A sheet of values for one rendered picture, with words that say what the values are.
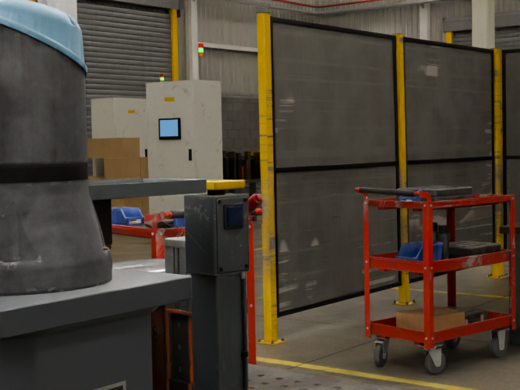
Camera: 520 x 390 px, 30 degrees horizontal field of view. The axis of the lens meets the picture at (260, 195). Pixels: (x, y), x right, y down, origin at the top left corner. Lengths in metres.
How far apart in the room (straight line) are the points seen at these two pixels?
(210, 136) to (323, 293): 5.73
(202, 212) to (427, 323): 3.73
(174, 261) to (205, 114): 10.26
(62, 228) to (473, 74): 7.70
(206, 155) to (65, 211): 11.06
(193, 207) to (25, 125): 0.64
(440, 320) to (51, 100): 4.52
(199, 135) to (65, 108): 10.95
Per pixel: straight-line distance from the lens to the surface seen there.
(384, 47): 7.13
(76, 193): 0.80
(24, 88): 0.77
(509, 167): 8.74
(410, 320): 5.23
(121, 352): 0.80
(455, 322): 5.29
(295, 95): 6.15
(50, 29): 0.79
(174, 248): 1.59
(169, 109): 11.95
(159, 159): 12.07
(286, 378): 2.16
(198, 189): 1.28
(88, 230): 0.80
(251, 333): 3.93
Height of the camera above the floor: 1.21
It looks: 3 degrees down
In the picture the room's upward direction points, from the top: 1 degrees counter-clockwise
